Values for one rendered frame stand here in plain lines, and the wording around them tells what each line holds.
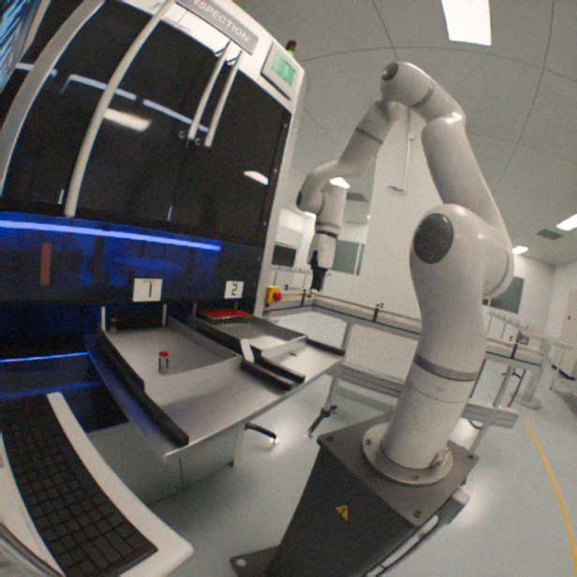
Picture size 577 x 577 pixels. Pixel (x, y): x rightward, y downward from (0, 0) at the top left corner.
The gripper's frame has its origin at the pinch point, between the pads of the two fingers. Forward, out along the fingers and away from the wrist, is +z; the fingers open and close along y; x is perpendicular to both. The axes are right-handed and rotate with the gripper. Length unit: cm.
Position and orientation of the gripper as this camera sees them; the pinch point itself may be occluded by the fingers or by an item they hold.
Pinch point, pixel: (317, 283)
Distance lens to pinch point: 79.7
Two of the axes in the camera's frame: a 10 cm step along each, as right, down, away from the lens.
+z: -1.8, 9.8, 1.1
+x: 8.2, 2.1, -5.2
